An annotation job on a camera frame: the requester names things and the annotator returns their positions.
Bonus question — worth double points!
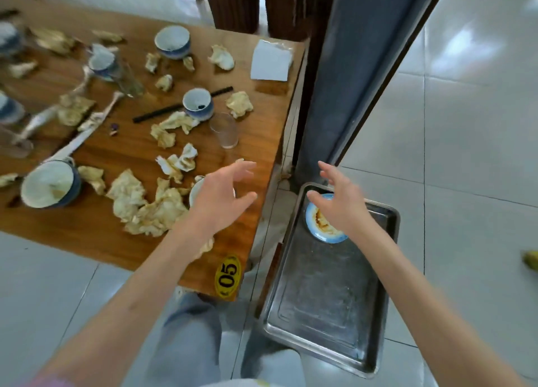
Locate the person's left hand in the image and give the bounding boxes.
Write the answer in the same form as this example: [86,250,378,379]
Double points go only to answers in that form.
[184,159,258,238]

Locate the person's right hand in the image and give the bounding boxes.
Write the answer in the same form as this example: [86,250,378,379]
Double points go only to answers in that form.
[305,160,373,240]

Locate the blue rimmed plate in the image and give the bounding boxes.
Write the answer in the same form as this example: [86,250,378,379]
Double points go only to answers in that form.
[304,193,350,245]

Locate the used napkins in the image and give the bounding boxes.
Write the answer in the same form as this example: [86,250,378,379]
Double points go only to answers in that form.
[0,26,255,259]

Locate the metal tray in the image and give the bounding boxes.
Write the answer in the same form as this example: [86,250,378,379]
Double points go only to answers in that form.
[258,182,401,379]

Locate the person's right forearm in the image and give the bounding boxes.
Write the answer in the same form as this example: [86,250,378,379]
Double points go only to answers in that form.
[349,222,526,387]

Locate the person's left forearm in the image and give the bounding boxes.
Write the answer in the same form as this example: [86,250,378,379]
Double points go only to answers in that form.
[25,218,211,387]

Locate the yellow oval number sticker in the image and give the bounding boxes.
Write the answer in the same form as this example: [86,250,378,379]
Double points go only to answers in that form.
[214,254,243,301]

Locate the dark wooden table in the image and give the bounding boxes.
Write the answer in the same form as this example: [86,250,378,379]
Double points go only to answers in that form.
[0,0,307,301]

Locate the grey blue pillar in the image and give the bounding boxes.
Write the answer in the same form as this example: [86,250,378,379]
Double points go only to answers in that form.
[296,0,453,190]

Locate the white paper napkin pack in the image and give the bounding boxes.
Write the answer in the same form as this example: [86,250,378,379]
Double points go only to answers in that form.
[250,39,294,83]

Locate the brown wicker lidded basket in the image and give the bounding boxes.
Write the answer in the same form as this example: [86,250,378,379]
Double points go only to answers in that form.
[263,0,314,43]
[201,0,261,34]

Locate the dark wooden post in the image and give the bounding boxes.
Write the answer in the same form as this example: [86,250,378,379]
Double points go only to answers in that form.
[291,0,339,181]

